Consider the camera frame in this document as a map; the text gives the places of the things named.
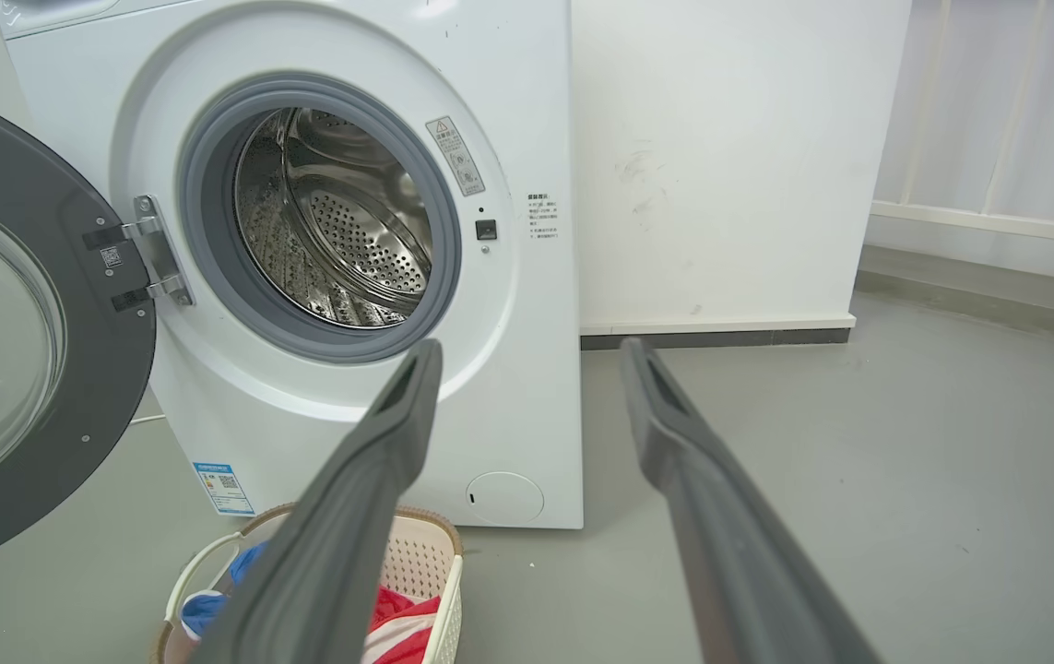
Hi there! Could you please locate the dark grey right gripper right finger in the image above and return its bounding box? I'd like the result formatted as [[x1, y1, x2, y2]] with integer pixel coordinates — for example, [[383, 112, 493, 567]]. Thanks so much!
[[620, 337, 882, 664]]

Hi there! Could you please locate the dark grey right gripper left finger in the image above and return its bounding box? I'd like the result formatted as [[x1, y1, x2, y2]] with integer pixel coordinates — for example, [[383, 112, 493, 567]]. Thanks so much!
[[195, 338, 444, 664]]

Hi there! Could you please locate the round dark washing machine door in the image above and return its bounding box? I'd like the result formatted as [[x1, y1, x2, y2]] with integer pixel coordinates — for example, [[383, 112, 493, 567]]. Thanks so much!
[[0, 88, 159, 577]]

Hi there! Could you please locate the metal door hinge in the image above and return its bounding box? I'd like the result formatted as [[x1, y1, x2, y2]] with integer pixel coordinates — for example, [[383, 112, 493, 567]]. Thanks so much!
[[121, 194, 195, 308]]

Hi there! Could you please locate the white front-load washing machine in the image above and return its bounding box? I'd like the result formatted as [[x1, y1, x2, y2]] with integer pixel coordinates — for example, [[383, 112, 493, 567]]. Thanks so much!
[[0, 0, 585, 531]]

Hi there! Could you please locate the cream perforated laundry basket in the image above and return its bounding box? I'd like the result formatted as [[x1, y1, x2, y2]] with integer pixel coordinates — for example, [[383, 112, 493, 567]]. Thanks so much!
[[153, 503, 465, 664]]

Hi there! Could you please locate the blue energy label sticker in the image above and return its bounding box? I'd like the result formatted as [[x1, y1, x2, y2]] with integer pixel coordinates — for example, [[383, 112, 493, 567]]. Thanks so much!
[[193, 461, 256, 517]]

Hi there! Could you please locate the red jersey garment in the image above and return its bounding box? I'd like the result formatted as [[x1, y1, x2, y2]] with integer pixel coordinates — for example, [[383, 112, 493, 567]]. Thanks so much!
[[362, 586, 443, 664]]

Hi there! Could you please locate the round white filter cover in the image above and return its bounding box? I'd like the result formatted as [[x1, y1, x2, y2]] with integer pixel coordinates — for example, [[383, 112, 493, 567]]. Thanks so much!
[[465, 471, 545, 524]]

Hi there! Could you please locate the blue garment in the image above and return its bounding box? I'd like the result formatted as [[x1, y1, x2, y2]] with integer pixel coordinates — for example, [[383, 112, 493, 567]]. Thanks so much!
[[181, 542, 266, 639]]

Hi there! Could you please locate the stainless steel washer drum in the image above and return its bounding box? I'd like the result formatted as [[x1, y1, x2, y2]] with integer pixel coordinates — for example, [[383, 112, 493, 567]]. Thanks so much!
[[233, 108, 433, 328]]

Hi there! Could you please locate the grey warning label sticker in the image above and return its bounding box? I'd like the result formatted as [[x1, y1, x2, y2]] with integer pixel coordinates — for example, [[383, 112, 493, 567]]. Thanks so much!
[[425, 115, 486, 197]]

